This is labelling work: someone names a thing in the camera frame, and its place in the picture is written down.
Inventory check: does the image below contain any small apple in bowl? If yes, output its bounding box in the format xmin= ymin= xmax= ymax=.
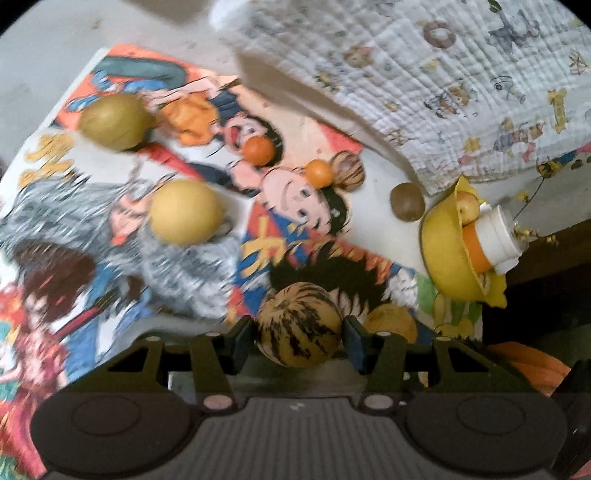
xmin=455 ymin=191 xmax=483 ymax=222

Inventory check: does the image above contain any yellow fruit basket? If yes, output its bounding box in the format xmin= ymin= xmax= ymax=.
xmin=418 ymin=175 xmax=509 ymax=309

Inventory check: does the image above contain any orange round object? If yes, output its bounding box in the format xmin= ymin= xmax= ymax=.
xmin=487 ymin=344 xmax=572 ymax=398

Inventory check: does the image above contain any white and orange cup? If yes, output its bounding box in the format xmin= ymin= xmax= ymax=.
xmin=462 ymin=205 xmax=525 ymax=274

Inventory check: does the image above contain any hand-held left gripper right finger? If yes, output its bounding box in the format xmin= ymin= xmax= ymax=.
xmin=342 ymin=316 xmax=532 ymax=411

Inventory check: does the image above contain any white printed blanket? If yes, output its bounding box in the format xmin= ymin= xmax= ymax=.
xmin=208 ymin=0 xmax=591 ymax=197

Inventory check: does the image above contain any brown striped round fruit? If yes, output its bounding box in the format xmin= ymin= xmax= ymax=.
xmin=329 ymin=151 xmax=366 ymax=192

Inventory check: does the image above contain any yellow round pear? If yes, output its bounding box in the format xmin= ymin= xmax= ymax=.
xmin=150 ymin=180 xmax=227 ymax=245

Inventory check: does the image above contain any cartoon children poster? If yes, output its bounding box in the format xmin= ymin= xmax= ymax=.
xmin=55 ymin=44 xmax=421 ymax=344

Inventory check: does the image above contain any yellow dark-striped melon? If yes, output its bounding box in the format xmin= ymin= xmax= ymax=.
xmin=256 ymin=282 xmax=345 ymax=369

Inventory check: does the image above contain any yellow bear printed sheet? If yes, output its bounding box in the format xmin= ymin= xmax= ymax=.
xmin=417 ymin=274 xmax=483 ymax=343

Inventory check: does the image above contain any small orange tangerine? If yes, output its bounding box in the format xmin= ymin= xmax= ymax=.
xmin=244 ymin=137 xmax=273 ymax=166
xmin=307 ymin=159 xmax=334 ymax=188

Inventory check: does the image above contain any yellow fruit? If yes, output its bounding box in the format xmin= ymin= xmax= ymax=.
xmin=365 ymin=304 xmax=419 ymax=344

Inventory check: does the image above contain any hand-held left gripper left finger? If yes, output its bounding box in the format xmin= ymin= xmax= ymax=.
xmin=105 ymin=318 xmax=256 ymax=411

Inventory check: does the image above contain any yellow flower twig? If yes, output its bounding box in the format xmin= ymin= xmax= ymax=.
xmin=510 ymin=154 xmax=578 ymax=243

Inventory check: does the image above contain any brown kiwi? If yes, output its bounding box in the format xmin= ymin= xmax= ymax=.
xmin=390 ymin=182 xmax=424 ymax=222

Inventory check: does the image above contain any green-yellow pear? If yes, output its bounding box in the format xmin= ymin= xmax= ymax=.
xmin=79 ymin=95 xmax=155 ymax=151

